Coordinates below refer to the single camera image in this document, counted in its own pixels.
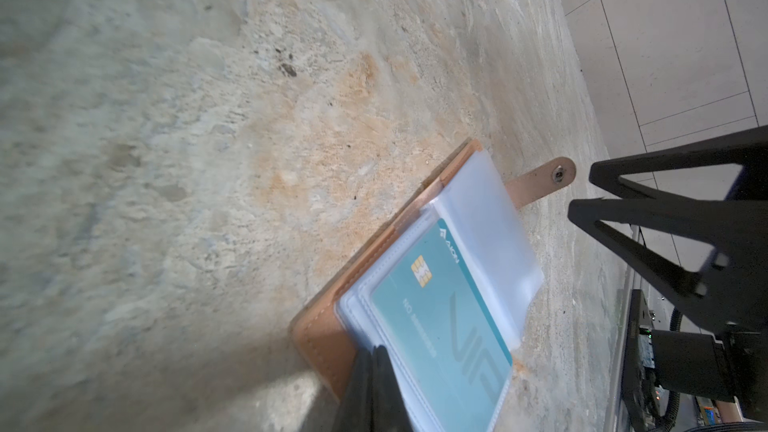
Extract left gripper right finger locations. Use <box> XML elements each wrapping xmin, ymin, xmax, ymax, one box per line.
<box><xmin>372</xmin><ymin>346</ymin><xmax>413</xmax><ymax>432</ymax></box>

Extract teal VIP chip card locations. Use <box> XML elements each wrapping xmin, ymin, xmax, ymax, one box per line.
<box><xmin>370</xmin><ymin>219</ymin><xmax>512</xmax><ymax>431</ymax></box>

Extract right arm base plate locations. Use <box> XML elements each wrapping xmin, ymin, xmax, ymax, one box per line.
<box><xmin>620</xmin><ymin>289</ymin><xmax>659</xmax><ymax>431</ymax></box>

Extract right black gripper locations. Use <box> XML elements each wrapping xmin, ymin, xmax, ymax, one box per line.
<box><xmin>568</xmin><ymin>126</ymin><xmax>767</xmax><ymax>422</ymax></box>

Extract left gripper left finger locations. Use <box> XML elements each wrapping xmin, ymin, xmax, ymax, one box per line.
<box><xmin>332</xmin><ymin>349</ymin><xmax>373</xmax><ymax>432</ymax></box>

